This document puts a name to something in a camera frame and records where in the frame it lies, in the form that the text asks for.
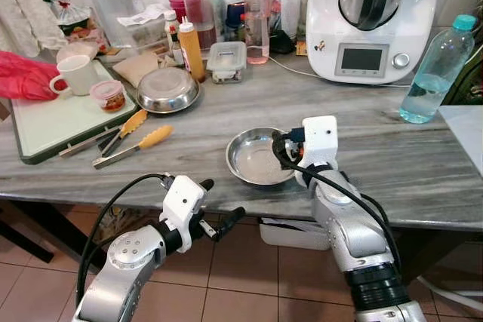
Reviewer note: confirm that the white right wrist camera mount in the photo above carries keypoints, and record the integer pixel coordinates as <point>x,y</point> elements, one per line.
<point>320,139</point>

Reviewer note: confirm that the orange sauce squeeze bottle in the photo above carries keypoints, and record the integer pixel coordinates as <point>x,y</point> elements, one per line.
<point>192,50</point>

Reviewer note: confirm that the clear plastic jug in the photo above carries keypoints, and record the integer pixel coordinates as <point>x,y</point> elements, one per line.
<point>115,9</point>

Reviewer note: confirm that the upturned steel bowl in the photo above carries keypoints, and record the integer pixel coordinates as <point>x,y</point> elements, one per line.
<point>167,90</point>

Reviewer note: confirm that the small cup of red food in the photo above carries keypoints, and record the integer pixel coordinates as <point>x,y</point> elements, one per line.
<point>109,96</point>

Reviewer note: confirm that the wide-rimmed steel dish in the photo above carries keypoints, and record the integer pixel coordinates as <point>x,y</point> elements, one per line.
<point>253,157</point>

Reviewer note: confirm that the white folding table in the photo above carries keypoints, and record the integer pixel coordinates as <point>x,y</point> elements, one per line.
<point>464,133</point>

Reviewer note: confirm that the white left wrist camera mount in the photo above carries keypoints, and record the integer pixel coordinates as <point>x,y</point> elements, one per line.
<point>183,200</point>

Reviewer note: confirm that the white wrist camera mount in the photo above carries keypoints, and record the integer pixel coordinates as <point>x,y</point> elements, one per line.
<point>183,200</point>
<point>320,139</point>

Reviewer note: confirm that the clear water bottle teal cap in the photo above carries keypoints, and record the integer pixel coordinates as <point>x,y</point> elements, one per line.
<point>434,73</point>

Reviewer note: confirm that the pink drinking bottle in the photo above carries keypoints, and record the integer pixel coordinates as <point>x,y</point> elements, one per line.
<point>256,13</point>

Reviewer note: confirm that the grey marble-look side table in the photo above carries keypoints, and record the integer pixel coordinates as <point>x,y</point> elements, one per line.
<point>362,141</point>

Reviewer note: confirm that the white kitchen cooking machine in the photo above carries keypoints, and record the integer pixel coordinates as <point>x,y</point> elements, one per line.
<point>370,35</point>

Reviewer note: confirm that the brown paper bag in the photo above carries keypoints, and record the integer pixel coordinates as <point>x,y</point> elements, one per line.
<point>136,68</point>

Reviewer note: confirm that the white ceramic mug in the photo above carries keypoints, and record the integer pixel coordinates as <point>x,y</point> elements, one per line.
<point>77,75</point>

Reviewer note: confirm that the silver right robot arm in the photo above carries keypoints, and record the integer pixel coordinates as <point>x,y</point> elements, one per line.
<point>355,231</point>

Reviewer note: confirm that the clear bottle with orange cap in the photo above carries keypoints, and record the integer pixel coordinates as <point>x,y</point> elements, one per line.
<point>198,5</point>

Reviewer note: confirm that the red plastic bag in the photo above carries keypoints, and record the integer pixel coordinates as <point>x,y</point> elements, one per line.
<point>23,77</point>

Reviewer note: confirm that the clear lidded food container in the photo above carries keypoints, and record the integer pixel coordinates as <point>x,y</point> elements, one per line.
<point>226,62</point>

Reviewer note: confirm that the beige hanging cloth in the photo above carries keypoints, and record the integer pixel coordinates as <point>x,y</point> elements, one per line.
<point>26,5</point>

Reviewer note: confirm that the white tray under table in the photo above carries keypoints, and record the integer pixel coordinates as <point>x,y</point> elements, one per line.
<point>290,235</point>

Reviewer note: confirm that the white green-edged cutting board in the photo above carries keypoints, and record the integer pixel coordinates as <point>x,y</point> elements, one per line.
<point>56,122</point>

